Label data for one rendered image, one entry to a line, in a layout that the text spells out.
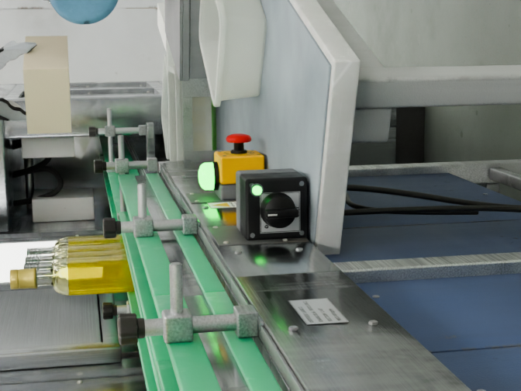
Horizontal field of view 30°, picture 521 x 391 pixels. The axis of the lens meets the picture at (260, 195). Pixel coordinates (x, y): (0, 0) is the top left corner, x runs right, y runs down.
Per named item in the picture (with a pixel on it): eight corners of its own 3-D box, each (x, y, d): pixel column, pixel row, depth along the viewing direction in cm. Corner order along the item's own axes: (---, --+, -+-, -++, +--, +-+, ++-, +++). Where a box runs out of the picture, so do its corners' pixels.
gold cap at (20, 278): (36, 285, 164) (9, 287, 164) (37, 290, 168) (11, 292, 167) (36, 265, 165) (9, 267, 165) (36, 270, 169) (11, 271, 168)
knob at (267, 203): (295, 226, 124) (300, 231, 120) (260, 227, 123) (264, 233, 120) (294, 191, 123) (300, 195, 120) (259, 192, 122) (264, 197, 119)
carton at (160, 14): (179, 2, 266) (156, 2, 265) (189, 28, 245) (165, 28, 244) (179, 24, 269) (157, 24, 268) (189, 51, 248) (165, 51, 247)
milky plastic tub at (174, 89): (208, 165, 217) (169, 167, 216) (206, 64, 213) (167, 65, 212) (219, 178, 200) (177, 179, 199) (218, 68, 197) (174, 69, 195)
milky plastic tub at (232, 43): (267, 112, 156) (214, 114, 155) (246, 38, 173) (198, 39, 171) (278, 18, 145) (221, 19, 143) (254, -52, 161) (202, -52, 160)
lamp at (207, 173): (215, 187, 156) (197, 188, 156) (215, 160, 155) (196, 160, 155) (219, 192, 152) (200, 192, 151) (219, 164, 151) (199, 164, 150)
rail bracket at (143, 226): (197, 230, 139) (102, 234, 137) (196, 179, 138) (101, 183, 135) (201, 236, 135) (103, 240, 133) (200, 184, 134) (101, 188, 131)
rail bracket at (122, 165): (157, 216, 198) (95, 218, 196) (155, 133, 195) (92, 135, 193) (159, 218, 195) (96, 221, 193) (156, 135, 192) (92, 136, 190)
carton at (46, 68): (67, 36, 178) (25, 36, 177) (68, 68, 165) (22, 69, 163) (70, 95, 184) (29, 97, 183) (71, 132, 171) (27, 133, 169)
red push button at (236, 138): (224, 154, 155) (224, 133, 155) (249, 153, 156) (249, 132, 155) (228, 157, 151) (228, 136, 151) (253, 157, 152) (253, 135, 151)
